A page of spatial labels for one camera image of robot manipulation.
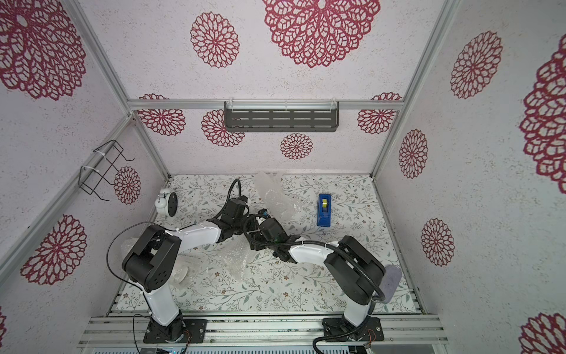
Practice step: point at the blue tape dispenser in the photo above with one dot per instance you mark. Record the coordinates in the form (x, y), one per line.
(324, 211)

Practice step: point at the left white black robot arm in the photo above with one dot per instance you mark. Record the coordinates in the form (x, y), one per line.
(151, 261)

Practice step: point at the grey slotted wall shelf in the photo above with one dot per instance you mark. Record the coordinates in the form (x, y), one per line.
(281, 117)

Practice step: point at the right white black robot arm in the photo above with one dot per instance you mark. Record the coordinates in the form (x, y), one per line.
(356, 271)

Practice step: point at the grey oval sponge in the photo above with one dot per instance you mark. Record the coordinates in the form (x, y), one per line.
(390, 282)

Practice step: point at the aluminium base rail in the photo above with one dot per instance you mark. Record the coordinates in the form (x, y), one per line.
(232, 331)

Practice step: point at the black wire wall basket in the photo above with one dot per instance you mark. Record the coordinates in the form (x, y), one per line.
(91, 176)

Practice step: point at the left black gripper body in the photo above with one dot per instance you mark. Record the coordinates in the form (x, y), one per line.
(239, 226)

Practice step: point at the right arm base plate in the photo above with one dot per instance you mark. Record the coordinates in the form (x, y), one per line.
(340, 330)

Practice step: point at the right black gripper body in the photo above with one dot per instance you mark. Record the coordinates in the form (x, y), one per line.
(261, 223)

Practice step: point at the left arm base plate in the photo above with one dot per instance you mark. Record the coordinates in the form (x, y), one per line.
(180, 330)

